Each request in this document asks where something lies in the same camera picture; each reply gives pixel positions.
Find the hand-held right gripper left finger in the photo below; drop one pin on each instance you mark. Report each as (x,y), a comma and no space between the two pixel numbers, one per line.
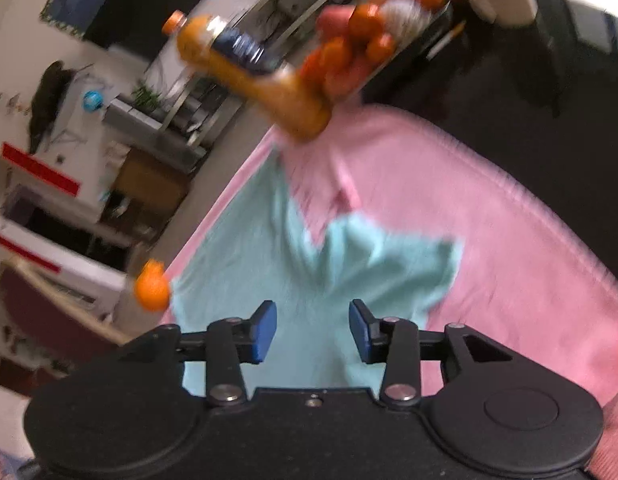
(265,330)

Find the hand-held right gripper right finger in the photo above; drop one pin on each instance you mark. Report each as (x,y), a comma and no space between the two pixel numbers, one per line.
(358,331)

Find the light blue garment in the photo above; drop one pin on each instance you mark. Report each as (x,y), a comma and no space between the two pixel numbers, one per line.
(269,260)

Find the single orange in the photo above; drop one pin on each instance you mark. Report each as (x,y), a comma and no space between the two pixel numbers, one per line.
(152,287)

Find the pink blanket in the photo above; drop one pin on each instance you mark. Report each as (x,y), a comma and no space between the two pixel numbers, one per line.
(489,240)

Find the brown wooden cabinet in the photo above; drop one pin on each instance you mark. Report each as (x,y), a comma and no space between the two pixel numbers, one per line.
(144,185)

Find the white cabinet with red labels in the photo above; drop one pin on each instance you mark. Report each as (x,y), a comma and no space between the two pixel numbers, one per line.
(54,260)

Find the maroon padded chair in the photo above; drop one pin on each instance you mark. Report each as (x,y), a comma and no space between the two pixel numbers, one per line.
(44,305)

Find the metal shelf rack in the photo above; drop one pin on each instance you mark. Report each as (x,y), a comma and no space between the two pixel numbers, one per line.
(189,115)

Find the orange juice bottle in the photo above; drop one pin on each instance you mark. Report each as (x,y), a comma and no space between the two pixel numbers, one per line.
(284,95)

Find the small blue ball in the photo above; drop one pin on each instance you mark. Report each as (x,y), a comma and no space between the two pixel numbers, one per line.
(93,100)

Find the pile of orange red fruit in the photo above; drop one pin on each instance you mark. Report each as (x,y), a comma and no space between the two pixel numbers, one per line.
(359,40)

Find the white pen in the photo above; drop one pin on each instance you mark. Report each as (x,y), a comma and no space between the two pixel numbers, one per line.
(446,40)

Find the dark hanging cloth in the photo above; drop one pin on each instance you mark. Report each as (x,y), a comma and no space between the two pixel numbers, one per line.
(49,95)

